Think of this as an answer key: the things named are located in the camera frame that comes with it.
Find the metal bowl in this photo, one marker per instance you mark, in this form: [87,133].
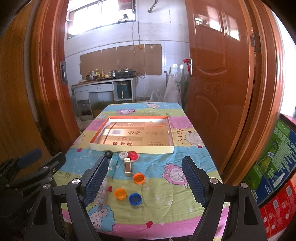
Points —
[91,78]

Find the dark pot on sill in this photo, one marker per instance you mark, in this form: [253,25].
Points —
[125,18]

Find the metal door hinge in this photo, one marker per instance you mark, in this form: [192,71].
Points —
[255,42]

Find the blue bottle cap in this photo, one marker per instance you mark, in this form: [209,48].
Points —
[135,198]

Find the green kitchen appliance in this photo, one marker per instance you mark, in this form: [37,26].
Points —
[123,91]

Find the wooden side panel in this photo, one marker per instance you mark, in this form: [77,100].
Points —
[16,92]

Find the metal kettle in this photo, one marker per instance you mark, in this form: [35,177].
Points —
[112,73]

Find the window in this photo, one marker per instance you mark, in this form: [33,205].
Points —
[92,18]

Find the black gas stove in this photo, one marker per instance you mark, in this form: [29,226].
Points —
[124,74]

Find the green printed carton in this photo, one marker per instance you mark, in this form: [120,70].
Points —
[272,157]

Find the large white plastic bag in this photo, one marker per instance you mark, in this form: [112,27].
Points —
[172,90]

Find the grey wall pipe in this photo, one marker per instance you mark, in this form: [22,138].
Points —
[153,6]

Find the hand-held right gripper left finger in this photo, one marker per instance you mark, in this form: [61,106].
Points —
[97,183]

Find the small gold rectangular box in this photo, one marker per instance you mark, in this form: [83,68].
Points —
[127,166]

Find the small teal box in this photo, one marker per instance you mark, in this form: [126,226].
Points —
[113,165]

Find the white bottle cap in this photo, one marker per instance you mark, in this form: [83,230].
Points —
[123,155]

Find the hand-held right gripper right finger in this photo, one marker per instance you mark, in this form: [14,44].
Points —
[193,183]

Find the grey gas cylinder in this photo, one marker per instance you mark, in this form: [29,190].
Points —
[73,100]

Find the condiment bottle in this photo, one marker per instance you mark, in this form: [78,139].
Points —
[102,73]

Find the wooden door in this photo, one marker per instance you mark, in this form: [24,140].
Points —
[217,92]

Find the clear plastic packet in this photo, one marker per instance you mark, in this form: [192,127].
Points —
[104,193]

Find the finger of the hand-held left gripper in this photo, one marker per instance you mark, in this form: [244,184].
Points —
[56,162]
[30,157]

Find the black bottle cap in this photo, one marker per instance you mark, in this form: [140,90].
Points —
[108,154]

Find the shallow cardboard box tray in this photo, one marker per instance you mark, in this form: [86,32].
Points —
[138,136]

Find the red window poster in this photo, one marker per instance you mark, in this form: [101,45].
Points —
[126,4]

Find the small white plastic bag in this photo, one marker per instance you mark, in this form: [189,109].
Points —
[156,97]

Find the red printed carton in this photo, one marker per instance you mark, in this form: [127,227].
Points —
[279,210]

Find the orange bottle cap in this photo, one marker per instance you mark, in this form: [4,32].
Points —
[139,178]
[120,193]

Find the white kitchen counter cabinet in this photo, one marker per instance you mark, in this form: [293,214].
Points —
[99,88]

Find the cardboard sheet on wall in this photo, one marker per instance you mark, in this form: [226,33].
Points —
[120,60]

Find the red bottle cap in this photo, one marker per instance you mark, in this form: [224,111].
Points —
[133,155]

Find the metal strike plate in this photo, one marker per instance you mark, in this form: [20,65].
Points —
[63,73]

